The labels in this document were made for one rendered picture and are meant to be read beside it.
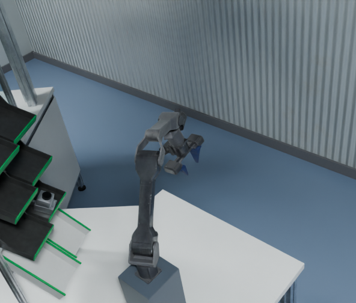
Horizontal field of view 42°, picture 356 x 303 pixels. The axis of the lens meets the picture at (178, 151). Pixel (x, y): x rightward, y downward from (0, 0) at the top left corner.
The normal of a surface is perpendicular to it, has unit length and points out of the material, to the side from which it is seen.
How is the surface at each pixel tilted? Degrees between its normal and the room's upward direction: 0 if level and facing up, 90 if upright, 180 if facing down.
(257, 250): 0
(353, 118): 90
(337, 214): 0
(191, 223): 0
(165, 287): 90
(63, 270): 45
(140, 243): 39
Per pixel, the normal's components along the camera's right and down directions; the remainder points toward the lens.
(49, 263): 0.59, -0.52
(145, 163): -0.27, 0.13
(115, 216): -0.14, -0.78
